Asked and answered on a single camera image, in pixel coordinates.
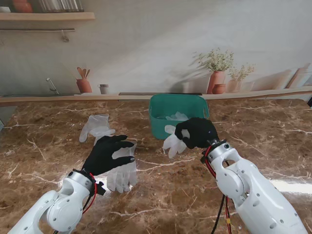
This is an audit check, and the row of books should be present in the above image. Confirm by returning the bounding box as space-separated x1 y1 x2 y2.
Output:
39 0 85 12

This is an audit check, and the orange ceramic jar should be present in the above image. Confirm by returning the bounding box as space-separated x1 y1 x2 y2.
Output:
12 0 33 13

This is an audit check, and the red black left arm cable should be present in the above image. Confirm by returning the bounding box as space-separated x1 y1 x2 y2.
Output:
82 174 98 215

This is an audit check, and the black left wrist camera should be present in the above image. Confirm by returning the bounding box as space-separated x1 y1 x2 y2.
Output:
95 181 106 196

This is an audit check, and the dark metal wall rail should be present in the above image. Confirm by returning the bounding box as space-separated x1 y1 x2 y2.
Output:
0 28 75 32

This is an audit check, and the terracotta pot with wooden spoons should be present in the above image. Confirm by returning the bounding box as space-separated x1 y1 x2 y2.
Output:
76 66 93 94

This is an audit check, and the red black arm cable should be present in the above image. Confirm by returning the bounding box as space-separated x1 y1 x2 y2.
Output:
204 146 232 234
82 174 98 215

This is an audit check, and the tall terracotta vase with flowers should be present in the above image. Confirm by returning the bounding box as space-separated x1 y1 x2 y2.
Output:
192 48 234 95

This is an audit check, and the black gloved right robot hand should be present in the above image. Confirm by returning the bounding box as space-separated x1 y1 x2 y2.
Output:
175 117 219 150

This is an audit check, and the teal plastic basket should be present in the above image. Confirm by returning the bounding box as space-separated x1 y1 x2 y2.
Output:
148 94 210 141

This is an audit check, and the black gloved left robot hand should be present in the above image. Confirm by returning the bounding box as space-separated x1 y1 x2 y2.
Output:
82 135 136 176

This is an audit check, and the light wooden wall shelf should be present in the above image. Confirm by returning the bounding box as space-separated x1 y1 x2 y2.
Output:
0 12 96 21

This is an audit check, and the red black right arm cable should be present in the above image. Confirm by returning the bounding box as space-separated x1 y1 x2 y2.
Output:
204 146 232 234

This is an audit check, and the small round terracotta pot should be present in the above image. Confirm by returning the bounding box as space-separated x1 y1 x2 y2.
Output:
212 83 227 95

